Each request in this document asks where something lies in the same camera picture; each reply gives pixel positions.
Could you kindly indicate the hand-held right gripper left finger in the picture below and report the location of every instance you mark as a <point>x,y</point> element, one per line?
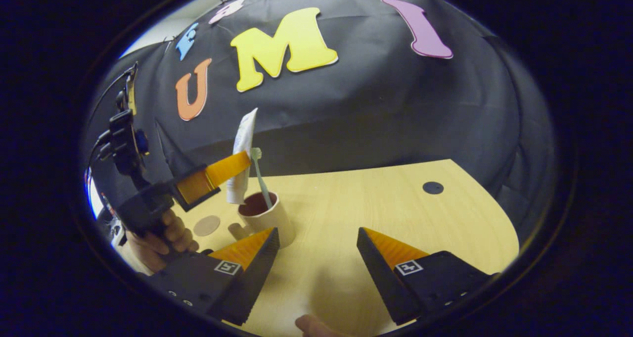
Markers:
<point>254,277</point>

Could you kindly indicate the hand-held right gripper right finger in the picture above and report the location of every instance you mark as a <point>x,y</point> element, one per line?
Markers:
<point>378,277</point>

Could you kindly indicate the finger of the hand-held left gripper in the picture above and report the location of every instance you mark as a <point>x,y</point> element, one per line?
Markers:
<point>227,168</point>

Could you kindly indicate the white toothpaste tube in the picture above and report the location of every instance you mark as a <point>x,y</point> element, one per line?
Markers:
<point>243,139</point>

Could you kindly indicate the pale green toothbrush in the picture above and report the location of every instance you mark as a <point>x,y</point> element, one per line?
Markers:
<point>260,178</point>

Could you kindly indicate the round brown coaster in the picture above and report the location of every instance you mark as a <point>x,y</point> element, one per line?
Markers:
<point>206,225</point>

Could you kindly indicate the beige cup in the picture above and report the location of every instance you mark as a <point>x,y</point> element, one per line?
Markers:
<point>277,220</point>

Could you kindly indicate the wooden desktop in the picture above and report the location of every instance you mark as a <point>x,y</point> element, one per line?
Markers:
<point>346,213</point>

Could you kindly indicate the black clamp stand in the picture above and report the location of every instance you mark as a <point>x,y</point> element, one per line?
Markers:
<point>123,139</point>

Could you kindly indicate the black desk grommet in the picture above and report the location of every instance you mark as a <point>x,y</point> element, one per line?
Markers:
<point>433,187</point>

